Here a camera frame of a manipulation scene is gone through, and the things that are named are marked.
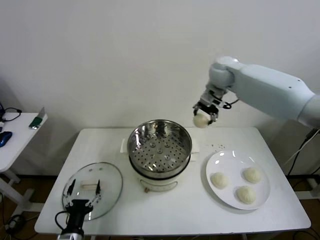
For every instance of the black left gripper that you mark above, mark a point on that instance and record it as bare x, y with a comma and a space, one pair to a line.
77, 212

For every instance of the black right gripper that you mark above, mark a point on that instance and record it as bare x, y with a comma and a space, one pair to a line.
210, 109

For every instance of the white steamed baozi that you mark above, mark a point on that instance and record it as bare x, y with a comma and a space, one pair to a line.
220, 180
252, 175
201, 121
246, 195

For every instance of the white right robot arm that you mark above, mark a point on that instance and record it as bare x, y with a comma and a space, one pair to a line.
262, 85

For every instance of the stainless steel steamer basket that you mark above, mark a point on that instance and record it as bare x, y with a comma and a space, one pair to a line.
160, 150

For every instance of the scattered dark crumbs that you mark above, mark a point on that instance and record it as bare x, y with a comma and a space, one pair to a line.
215, 146

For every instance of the white round plate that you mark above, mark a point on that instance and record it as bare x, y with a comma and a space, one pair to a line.
237, 160

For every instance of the white electric pot base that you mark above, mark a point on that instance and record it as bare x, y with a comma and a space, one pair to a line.
157, 183

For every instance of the white side table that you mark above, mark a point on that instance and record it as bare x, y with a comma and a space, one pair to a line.
17, 140

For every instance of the blue computer mouse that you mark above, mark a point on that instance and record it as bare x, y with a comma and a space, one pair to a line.
5, 138

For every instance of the dark laptop screen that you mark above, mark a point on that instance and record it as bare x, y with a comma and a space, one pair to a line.
1, 108

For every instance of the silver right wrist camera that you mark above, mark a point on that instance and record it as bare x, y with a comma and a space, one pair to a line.
212, 96

